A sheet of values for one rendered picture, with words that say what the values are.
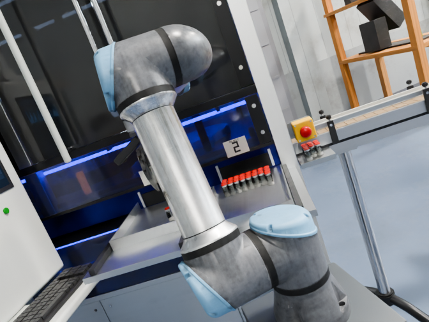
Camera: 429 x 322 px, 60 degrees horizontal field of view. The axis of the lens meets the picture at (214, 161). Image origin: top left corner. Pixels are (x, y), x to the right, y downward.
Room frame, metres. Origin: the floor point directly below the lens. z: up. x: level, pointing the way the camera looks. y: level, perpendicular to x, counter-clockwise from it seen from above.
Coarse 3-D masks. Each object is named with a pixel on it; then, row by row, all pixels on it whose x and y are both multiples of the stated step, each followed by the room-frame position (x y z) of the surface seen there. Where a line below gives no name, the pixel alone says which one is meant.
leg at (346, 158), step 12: (348, 156) 1.41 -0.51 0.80; (348, 168) 1.41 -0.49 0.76; (348, 180) 1.42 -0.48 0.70; (360, 192) 1.41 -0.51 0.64; (360, 204) 1.41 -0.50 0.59; (360, 216) 1.41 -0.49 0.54; (360, 228) 1.43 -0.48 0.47; (372, 228) 1.42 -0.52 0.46; (372, 240) 1.41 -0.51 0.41; (372, 252) 1.41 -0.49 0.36; (372, 264) 1.42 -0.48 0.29; (384, 276) 1.41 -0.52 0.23; (384, 288) 1.41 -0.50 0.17
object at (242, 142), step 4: (244, 136) 1.32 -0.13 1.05; (232, 140) 1.33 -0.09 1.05; (236, 140) 1.32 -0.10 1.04; (240, 140) 1.32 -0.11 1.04; (244, 140) 1.32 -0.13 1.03; (224, 144) 1.33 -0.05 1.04; (228, 144) 1.33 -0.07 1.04; (232, 144) 1.33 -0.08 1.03; (236, 144) 1.33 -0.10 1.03; (240, 144) 1.32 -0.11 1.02; (244, 144) 1.32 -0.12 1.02; (228, 148) 1.33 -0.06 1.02; (232, 148) 1.33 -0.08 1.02; (236, 148) 1.33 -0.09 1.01; (240, 148) 1.32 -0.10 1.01; (244, 148) 1.32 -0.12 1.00; (248, 148) 1.32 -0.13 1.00; (228, 152) 1.33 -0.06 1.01; (232, 152) 1.33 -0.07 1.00; (240, 152) 1.32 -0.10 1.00; (244, 152) 1.32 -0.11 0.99; (228, 156) 1.33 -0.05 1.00; (232, 156) 1.33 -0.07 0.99
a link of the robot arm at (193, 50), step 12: (180, 24) 0.76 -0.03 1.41; (180, 36) 0.72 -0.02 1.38; (192, 36) 0.73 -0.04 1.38; (204, 36) 0.78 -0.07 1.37; (180, 48) 0.71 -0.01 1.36; (192, 48) 0.72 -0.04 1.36; (204, 48) 0.75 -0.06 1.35; (180, 60) 0.71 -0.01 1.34; (192, 60) 0.72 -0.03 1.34; (204, 60) 0.75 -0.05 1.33; (192, 72) 0.73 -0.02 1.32; (204, 72) 0.80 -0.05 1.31
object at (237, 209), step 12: (276, 180) 1.22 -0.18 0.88; (252, 192) 1.19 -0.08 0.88; (264, 192) 1.15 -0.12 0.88; (276, 192) 1.11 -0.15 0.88; (288, 192) 1.08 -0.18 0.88; (228, 204) 1.16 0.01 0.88; (240, 204) 1.12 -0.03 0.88; (252, 204) 1.09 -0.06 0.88; (264, 204) 1.05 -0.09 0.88; (276, 204) 0.94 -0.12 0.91; (228, 216) 1.07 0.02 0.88; (240, 216) 0.96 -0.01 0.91
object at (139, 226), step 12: (156, 204) 1.46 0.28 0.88; (132, 216) 1.38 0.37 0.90; (144, 216) 1.37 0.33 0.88; (156, 216) 1.32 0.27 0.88; (120, 228) 1.25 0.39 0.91; (132, 228) 1.29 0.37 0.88; (144, 228) 1.24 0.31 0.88; (156, 228) 1.12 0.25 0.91; (168, 228) 1.11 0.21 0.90; (120, 240) 1.14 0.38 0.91; (132, 240) 1.13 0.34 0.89; (144, 240) 1.13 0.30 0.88
